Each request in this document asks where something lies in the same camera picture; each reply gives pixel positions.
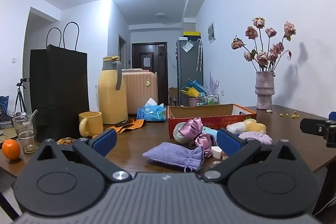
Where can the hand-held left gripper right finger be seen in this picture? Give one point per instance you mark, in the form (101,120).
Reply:
(228,141)

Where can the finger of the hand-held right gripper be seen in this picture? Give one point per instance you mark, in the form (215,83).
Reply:
(313,126)
(332,117)

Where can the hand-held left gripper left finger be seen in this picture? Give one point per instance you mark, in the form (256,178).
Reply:
(106,141)

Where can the orange red cardboard box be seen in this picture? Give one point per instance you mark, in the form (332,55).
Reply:
(223,120)

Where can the pink satin scrunchie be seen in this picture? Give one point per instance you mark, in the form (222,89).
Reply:
(195,127)

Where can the clear soft ball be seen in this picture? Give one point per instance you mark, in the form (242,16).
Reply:
(179,134)

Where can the purple knitted pouch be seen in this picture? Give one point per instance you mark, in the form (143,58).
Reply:
(173,154)

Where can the blue plush toy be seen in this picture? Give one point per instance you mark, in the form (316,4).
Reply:
(210,132)

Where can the yellow mug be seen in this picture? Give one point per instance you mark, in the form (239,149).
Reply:
(92,124)

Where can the scattered yellow flower bits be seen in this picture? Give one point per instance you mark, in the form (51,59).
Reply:
(292,116)

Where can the white yellow plush toy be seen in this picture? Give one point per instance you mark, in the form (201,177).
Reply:
(252,125)

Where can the folded purple towel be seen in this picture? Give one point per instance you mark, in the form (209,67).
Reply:
(257,137)

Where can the yellow thermos jug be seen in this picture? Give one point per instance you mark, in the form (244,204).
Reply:
(110,98)

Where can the small cart with bottles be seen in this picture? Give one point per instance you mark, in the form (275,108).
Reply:
(208,100)

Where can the pink bucket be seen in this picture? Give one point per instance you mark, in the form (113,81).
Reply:
(193,101)

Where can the large blue tissue pack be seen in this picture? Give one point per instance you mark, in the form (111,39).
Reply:
(152,113)

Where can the purple feathery decoration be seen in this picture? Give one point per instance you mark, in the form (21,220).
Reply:
(214,85)

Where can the pink suitcase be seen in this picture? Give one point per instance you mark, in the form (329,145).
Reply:
(140,92)

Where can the pink ribbed vase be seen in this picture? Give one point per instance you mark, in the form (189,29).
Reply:
(265,90)

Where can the blue yellow shopping bag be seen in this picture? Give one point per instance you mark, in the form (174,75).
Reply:
(193,88)

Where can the brown cardboard carton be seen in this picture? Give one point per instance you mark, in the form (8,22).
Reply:
(173,96)

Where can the black paper bag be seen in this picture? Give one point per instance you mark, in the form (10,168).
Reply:
(57,87)

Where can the clear drinking glass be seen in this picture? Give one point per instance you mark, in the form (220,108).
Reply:
(25,134)

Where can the grey refrigerator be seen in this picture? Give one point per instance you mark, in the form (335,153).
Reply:
(187,69)

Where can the dried pink rose bouquet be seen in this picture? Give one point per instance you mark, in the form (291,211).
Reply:
(262,57)

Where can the white folded umbrella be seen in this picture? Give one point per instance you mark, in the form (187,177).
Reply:
(199,56)

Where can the orange fruit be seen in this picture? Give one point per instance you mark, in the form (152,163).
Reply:
(11,149)

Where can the dark brown door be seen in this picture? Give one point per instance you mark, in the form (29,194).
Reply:
(158,61)

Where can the black tripod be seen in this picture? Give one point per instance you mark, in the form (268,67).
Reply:
(19,98)

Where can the paper note on refrigerator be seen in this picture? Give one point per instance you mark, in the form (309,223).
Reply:
(188,46)

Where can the yellow black box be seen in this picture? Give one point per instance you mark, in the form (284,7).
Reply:
(191,33)

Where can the wall picture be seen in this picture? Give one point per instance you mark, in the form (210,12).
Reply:
(211,32)

